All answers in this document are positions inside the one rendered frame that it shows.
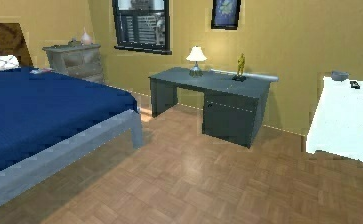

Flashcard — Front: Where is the dark grey desk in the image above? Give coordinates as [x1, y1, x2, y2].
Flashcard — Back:
[148, 66, 279, 149]

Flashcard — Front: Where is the white shade table lamp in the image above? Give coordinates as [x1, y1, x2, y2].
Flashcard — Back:
[185, 45, 208, 78]

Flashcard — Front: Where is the gold statuette on black base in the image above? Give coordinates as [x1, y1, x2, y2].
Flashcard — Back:
[231, 52, 247, 83]

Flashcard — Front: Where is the black framed window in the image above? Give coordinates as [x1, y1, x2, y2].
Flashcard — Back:
[111, 0, 173, 56]

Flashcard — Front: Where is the grey chest of drawers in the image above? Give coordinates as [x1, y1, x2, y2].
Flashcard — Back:
[42, 43, 105, 84]

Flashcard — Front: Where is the pale pink vase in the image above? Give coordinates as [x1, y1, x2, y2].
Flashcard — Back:
[80, 27, 93, 46]

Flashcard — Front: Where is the small flat book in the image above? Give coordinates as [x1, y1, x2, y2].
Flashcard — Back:
[29, 67, 53, 75]

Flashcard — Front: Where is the grey bowl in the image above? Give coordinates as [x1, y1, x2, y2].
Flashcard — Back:
[330, 70, 350, 82]

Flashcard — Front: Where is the white pillow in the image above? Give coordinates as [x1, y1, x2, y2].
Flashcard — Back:
[0, 54, 21, 74]

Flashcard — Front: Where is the black framed wall picture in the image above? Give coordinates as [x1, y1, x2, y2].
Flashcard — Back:
[210, 0, 242, 31]

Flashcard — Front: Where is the blue bed with grey frame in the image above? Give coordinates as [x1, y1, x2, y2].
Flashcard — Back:
[0, 22, 145, 214]

